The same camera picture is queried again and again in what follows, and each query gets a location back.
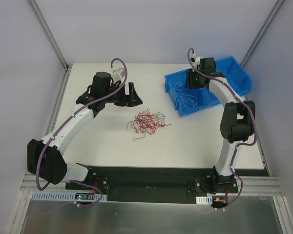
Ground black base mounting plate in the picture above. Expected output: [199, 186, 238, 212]
[64, 165, 242, 203]

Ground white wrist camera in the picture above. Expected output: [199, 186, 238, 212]
[110, 68, 126, 83]
[190, 54, 203, 69]

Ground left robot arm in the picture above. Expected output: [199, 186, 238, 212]
[27, 68, 143, 190]

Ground right white cable duct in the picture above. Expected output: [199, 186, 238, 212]
[195, 195, 213, 205]

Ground red blue wire bundle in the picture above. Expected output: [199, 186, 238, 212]
[126, 109, 173, 142]

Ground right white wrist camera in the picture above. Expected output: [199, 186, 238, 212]
[190, 54, 203, 69]

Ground left white cable duct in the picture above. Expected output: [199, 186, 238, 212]
[31, 192, 107, 202]

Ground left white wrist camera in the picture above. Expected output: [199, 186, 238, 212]
[110, 68, 126, 83]

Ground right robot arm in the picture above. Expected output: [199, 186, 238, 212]
[187, 53, 257, 193]

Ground right aluminium frame post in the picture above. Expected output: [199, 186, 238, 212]
[240, 0, 286, 67]

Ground aluminium frame post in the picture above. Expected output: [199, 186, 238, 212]
[27, 0, 69, 71]
[240, 0, 286, 67]

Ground white wire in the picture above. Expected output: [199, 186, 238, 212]
[173, 81, 186, 98]
[180, 96, 200, 110]

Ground blue divided plastic bin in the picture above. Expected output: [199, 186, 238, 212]
[164, 56, 252, 117]

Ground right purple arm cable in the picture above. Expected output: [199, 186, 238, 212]
[187, 47, 257, 147]

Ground left aluminium frame post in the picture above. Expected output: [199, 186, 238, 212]
[27, 0, 69, 71]

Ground white cable duct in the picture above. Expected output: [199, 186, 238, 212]
[31, 192, 107, 202]
[195, 195, 213, 205]

